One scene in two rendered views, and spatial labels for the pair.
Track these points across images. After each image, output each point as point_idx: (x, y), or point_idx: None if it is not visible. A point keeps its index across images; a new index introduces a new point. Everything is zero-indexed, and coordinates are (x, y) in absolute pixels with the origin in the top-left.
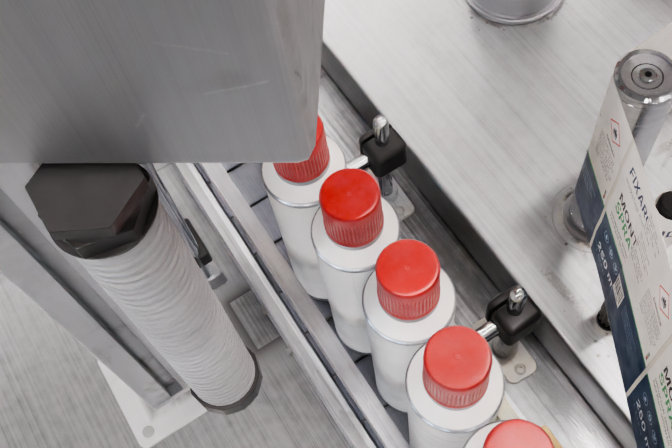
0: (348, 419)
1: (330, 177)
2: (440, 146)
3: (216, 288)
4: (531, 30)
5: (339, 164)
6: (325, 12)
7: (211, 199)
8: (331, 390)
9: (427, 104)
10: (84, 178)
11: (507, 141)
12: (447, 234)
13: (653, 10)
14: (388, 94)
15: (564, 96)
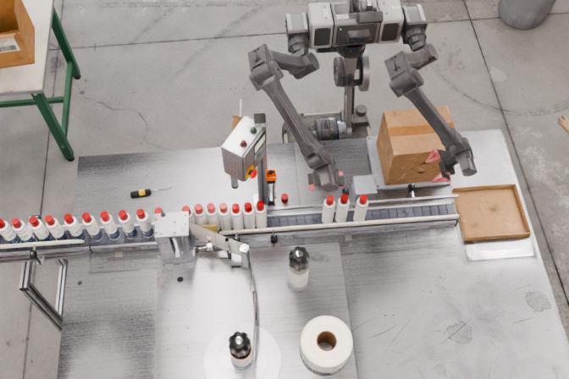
0: None
1: (251, 204)
2: (272, 251)
3: (273, 213)
4: (285, 278)
5: (257, 211)
6: (311, 248)
7: (284, 214)
8: None
9: (281, 254)
10: None
11: (267, 261)
12: None
13: (277, 300)
14: (287, 249)
15: (269, 275)
